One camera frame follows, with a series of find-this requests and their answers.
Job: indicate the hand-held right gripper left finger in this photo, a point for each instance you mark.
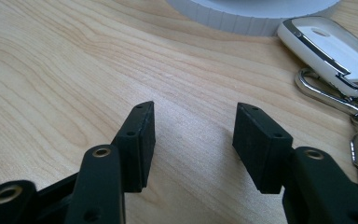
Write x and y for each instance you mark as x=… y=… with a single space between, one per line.
x=136 y=149

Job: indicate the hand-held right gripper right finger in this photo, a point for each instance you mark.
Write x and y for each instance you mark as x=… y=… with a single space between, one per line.
x=261 y=149

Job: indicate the silver carabiner clip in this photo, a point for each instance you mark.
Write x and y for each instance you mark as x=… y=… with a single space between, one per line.
x=320 y=93

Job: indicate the white car key fob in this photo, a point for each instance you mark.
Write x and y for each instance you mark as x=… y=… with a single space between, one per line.
x=338 y=49

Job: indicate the white ribbed round dish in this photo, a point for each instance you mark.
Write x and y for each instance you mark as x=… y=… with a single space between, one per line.
x=248 y=21

